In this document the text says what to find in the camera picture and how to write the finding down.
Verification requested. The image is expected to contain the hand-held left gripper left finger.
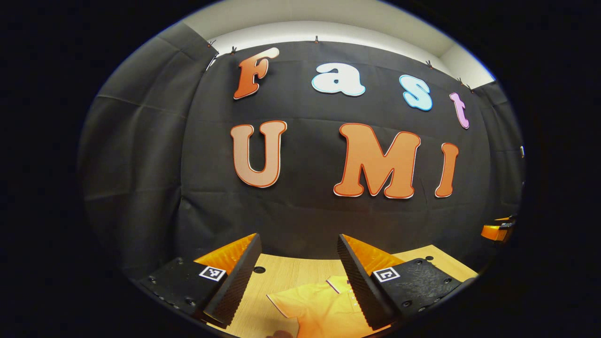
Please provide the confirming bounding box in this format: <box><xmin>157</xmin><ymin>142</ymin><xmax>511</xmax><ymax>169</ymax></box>
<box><xmin>129</xmin><ymin>233</ymin><xmax>262</xmax><ymax>329</ymax></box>

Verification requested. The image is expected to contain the orange T-shirt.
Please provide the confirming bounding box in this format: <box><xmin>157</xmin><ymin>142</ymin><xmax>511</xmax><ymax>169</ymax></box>
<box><xmin>266</xmin><ymin>276</ymin><xmax>376</xmax><ymax>338</ymax></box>

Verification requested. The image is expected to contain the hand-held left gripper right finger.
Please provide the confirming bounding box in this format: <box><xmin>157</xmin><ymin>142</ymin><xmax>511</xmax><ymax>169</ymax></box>
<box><xmin>337</xmin><ymin>233</ymin><xmax>468</xmax><ymax>330</ymax></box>

